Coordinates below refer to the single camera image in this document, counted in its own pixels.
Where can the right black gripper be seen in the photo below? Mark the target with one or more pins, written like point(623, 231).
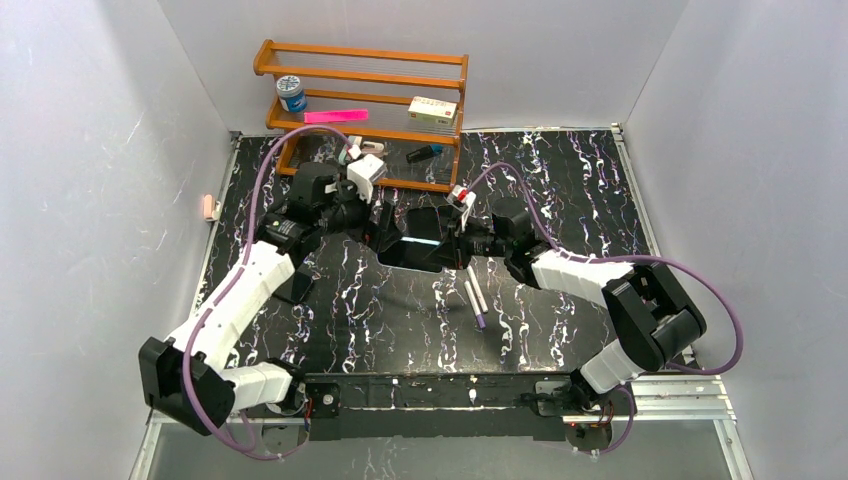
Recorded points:
point(452, 237)

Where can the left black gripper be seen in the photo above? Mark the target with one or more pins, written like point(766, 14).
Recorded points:
point(385, 225)

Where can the blue phone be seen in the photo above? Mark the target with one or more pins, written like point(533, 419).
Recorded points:
point(410, 254)

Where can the black phone case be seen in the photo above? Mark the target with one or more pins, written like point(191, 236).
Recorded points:
point(424, 223)

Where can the black smartphone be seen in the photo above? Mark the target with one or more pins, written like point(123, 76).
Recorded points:
point(296, 289)

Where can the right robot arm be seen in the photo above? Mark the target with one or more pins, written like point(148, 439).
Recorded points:
point(653, 317)

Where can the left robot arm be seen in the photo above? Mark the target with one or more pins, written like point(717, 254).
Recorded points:
point(185, 375)

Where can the white purple marker right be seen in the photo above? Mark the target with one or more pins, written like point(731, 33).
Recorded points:
point(477, 290)

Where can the white purple marker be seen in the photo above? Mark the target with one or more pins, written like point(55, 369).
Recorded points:
point(477, 290)
point(476, 307)

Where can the white purple marker left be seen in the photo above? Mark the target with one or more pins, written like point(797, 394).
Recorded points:
point(476, 307)

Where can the pink small stapler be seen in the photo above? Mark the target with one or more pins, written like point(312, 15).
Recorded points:
point(377, 149)

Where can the black marker blue cap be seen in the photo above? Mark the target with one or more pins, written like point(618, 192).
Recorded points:
point(426, 152)

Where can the teal white stapler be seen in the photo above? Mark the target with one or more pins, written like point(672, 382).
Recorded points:
point(351, 150)

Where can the pink flat strip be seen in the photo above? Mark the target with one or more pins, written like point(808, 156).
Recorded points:
point(336, 116)

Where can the white red cardboard box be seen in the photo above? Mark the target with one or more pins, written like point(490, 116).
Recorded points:
point(432, 110)

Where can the orange wooden shelf rack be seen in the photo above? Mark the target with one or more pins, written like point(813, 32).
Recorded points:
point(384, 83)

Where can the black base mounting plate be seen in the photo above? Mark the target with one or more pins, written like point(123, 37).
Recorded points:
point(443, 424)

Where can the blue white round jar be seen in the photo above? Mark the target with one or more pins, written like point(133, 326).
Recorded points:
point(291, 94)

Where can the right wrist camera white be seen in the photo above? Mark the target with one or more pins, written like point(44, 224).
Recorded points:
point(462, 199)

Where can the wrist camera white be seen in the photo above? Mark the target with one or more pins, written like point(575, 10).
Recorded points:
point(462, 199)
point(365, 173)

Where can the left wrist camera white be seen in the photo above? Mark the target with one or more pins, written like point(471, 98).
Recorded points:
point(365, 173)

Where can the pink wall clip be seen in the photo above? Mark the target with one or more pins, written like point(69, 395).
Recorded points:
point(211, 208)

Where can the aluminium front rail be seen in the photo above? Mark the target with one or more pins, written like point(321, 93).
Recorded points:
point(651, 397)

